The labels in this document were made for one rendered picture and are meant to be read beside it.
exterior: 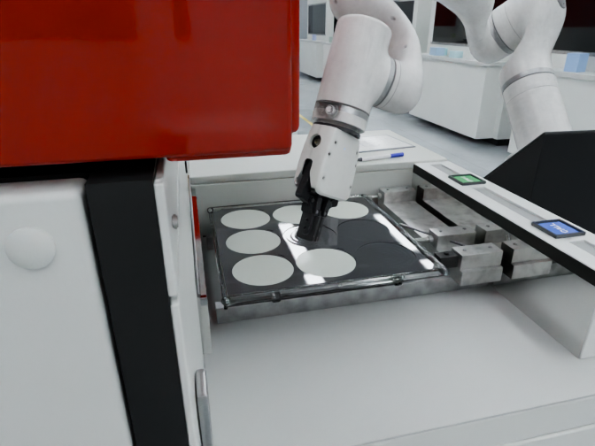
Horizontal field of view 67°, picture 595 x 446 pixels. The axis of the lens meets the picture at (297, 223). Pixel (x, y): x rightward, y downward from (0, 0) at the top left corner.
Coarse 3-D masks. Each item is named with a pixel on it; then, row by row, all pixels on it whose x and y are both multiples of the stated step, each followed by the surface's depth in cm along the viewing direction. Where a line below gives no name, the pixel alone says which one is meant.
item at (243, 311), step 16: (352, 288) 78; (368, 288) 78; (384, 288) 79; (400, 288) 80; (416, 288) 80; (432, 288) 81; (448, 288) 82; (464, 288) 83; (240, 304) 73; (256, 304) 74; (272, 304) 74; (288, 304) 75; (304, 304) 76; (320, 304) 77; (336, 304) 78; (352, 304) 78; (224, 320) 74; (240, 320) 74
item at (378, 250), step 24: (216, 216) 94; (288, 240) 84; (336, 240) 84; (360, 240) 84; (384, 240) 84; (360, 264) 76; (384, 264) 76; (408, 264) 76; (432, 264) 76; (240, 288) 68; (264, 288) 68
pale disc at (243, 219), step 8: (224, 216) 94; (232, 216) 94; (240, 216) 94; (248, 216) 94; (256, 216) 94; (264, 216) 94; (224, 224) 91; (232, 224) 91; (240, 224) 91; (248, 224) 91; (256, 224) 91; (264, 224) 91
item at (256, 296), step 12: (384, 276) 71; (396, 276) 71; (408, 276) 72; (420, 276) 72; (432, 276) 73; (288, 288) 68; (300, 288) 68; (312, 288) 68; (324, 288) 69; (336, 288) 69; (348, 288) 70; (228, 300) 66; (240, 300) 66; (252, 300) 66; (264, 300) 67
